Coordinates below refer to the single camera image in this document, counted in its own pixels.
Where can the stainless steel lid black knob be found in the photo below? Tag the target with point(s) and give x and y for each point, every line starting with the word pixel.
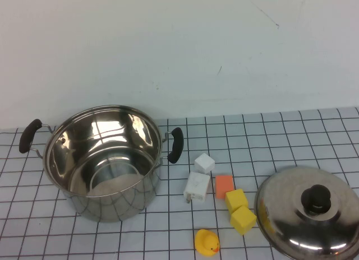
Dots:
pixel 286 204

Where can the white cube block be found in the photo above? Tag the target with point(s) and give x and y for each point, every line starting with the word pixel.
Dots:
pixel 204 162

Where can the white power adapter plug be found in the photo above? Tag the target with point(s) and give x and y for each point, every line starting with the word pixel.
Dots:
pixel 197 185

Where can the orange rectangular block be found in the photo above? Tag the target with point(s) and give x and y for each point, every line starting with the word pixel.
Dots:
pixel 224 185

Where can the yellow cube block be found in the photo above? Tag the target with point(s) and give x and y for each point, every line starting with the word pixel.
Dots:
pixel 243 219
pixel 236 199

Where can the yellow rubber duck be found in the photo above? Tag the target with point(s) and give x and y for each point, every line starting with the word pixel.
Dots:
pixel 207 241

